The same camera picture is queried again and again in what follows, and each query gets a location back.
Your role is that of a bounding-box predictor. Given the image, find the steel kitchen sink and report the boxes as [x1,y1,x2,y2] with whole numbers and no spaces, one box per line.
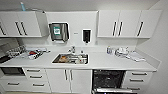
[51,53,91,66]

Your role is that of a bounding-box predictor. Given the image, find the small red kitchen item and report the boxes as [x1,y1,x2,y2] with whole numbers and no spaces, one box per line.
[28,50,37,57]

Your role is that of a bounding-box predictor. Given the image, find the small chrome tap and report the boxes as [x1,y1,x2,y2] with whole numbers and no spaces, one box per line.
[79,49,85,55]

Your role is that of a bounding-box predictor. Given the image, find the chrome faucet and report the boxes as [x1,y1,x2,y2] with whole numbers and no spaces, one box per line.
[68,45,78,55]

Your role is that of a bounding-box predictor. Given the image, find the stacked white dishes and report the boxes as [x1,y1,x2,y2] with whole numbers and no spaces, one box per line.
[114,46,131,58]

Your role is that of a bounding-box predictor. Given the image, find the white base cabinets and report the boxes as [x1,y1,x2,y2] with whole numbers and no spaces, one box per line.
[0,65,158,94]

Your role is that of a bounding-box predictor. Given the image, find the stainless steel dishwasher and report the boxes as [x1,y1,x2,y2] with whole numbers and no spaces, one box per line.
[91,69,128,94]

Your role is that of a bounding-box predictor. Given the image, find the white folded towel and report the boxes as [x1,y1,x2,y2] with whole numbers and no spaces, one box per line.
[128,53,148,63]

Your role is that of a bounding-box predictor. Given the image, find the blue bottle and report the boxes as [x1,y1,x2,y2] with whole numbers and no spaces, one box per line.
[19,1,27,12]

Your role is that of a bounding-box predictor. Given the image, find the black built-in oven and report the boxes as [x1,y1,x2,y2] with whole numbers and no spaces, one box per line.
[0,66,26,77]

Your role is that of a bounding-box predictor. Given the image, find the black wall appliance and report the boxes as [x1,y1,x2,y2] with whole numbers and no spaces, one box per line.
[81,28,93,45]

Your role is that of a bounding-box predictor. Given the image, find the wire dish rack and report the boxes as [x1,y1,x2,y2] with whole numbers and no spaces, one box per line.
[4,45,29,60]

